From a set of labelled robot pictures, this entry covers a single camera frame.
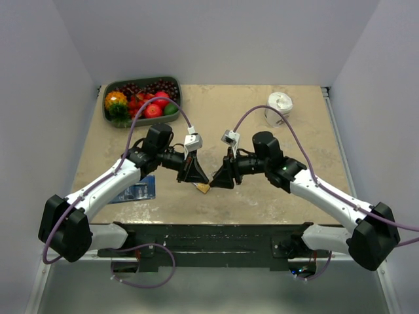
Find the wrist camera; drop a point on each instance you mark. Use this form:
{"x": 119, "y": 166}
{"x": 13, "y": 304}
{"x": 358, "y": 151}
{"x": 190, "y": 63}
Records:
{"x": 193, "y": 141}
{"x": 232, "y": 139}

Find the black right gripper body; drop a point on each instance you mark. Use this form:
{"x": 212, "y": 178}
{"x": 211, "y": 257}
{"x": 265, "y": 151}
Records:
{"x": 247, "y": 165}

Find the dark grape bunch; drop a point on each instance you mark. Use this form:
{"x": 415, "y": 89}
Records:
{"x": 141, "y": 91}

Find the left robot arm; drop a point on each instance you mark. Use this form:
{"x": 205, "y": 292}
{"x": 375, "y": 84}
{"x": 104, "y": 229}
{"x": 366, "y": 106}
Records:
{"x": 66, "y": 225}

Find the red apple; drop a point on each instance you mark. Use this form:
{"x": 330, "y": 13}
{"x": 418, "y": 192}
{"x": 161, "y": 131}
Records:
{"x": 162, "y": 99}
{"x": 152, "y": 111}

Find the orange green fake fruit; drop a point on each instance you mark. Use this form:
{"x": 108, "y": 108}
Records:
{"x": 116, "y": 106}

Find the red apple upper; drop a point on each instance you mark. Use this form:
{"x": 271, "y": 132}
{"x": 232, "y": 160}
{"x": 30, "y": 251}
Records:
{"x": 162, "y": 99}

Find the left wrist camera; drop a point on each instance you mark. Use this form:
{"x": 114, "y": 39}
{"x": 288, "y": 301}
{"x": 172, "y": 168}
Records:
{"x": 193, "y": 141}

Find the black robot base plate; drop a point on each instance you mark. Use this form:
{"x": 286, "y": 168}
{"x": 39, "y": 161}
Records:
{"x": 277, "y": 247}

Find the blue blister pack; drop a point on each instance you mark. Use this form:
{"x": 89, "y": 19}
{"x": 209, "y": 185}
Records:
{"x": 145, "y": 189}

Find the green lime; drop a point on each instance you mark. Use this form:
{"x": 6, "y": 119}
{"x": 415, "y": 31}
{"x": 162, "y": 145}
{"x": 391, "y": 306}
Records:
{"x": 170, "y": 109}

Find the red apple lower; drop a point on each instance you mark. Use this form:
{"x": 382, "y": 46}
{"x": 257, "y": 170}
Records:
{"x": 152, "y": 111}

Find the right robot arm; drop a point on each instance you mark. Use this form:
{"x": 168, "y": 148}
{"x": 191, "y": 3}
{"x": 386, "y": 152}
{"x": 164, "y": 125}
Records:
{"x": 367, "y": 232}

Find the small red fruits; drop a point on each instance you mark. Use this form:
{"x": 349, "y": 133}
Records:
{"x": 136, "y": 101}

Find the green fruit tray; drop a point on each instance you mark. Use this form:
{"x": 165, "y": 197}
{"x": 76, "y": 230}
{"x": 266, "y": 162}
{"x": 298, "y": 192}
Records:
{"x": 142, "y": 121}

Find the white paper roll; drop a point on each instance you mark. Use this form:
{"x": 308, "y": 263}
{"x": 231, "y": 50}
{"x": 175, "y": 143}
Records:
{"x": 282, "y": 103}

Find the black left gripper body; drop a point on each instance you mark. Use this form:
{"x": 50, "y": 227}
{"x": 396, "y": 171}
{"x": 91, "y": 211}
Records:
{"x": 174, "y": 160}

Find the large brass padlock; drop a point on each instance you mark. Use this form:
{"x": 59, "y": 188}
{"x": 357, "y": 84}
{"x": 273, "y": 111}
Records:
{"x": 204, "y": 188}

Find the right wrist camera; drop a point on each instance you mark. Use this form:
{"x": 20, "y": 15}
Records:
{"x": 232, "y": 139}

